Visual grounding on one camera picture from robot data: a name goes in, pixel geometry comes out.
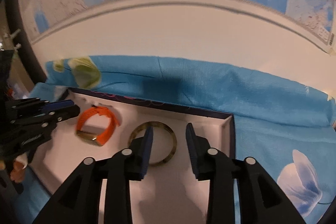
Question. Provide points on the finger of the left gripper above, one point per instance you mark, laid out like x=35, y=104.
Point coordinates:
x=64, y=112
x=59, y=103

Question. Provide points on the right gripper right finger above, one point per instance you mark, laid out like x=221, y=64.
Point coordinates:
x=209, y=163

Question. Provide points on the tortoiseshell bangle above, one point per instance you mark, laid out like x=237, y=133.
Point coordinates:
x=165, y=128

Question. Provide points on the orange smartwatch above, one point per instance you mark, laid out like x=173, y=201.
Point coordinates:
x=96, y=125

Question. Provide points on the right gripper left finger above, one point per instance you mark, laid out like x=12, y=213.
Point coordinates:
x=130, y=164

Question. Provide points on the blue floral bedsheet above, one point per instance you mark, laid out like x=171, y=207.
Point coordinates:
x=286, y=126

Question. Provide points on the left hand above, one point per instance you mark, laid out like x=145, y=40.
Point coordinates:
x=18, y=168

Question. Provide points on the dark blue tray box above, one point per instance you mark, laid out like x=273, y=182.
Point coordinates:
x=76, y=172

